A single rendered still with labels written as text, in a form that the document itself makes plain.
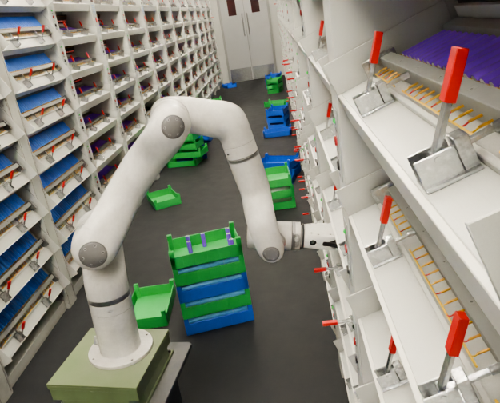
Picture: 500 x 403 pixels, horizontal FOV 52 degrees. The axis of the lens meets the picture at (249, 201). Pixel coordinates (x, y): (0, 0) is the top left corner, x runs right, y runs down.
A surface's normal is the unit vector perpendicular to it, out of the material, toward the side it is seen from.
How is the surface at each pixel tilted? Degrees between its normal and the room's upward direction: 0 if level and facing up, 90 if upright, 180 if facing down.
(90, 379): 2
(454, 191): 20
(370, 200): 90
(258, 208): 46
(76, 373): 2
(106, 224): 69
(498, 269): 90
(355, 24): 90
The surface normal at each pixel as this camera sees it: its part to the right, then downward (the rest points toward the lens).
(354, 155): -0.04, 0.35
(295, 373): -0.15, -0.93
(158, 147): -0.18, 0.78
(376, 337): -0.48, -0.83
